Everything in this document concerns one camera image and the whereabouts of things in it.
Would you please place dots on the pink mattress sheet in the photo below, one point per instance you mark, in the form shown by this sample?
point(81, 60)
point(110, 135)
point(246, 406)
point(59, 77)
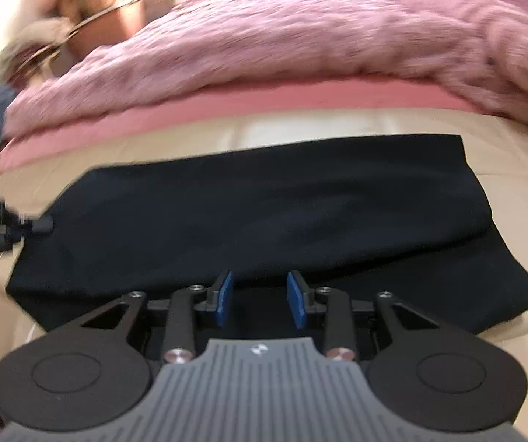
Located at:
point(232, 100)

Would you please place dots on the orange plastic storage bin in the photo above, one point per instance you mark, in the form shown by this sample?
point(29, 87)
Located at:
point(101, 23)

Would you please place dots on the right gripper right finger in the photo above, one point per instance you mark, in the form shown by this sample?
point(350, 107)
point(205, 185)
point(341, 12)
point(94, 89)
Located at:
point(331, 310)

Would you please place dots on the white fluffy clothes pile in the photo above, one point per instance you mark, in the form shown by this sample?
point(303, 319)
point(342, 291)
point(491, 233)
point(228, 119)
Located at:
point(44, 36)

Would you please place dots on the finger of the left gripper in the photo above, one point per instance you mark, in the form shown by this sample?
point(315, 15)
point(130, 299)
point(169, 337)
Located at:
point(34, 226)

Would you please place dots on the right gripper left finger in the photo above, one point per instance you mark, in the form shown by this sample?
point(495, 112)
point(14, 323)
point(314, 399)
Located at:
point(186, 310)

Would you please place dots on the black pants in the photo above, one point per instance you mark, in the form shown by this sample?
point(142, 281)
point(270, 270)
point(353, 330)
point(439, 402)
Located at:
point(399, 213)

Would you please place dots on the pink fluffy blanket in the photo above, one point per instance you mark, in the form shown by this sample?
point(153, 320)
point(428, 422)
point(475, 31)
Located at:
point(477, 49)

